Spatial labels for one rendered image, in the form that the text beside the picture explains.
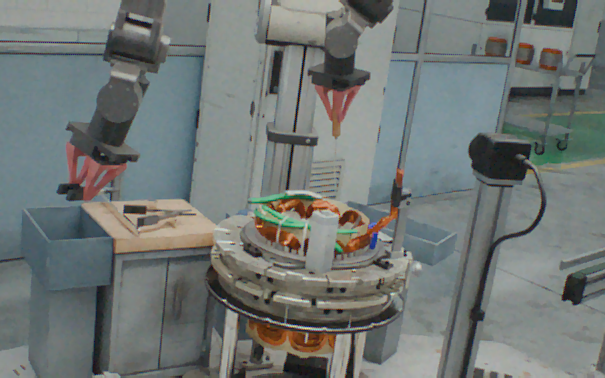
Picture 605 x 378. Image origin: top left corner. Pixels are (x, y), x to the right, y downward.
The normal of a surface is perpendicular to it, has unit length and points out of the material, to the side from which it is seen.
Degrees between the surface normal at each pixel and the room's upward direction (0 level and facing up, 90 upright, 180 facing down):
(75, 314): 90
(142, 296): 90
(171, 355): 90
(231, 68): 90
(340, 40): 100
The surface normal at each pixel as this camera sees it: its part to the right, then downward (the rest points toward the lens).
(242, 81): -0.73, 0.08
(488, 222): 0.29, 0.30
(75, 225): 0.52, 0.30
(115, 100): 0.09, 0.29
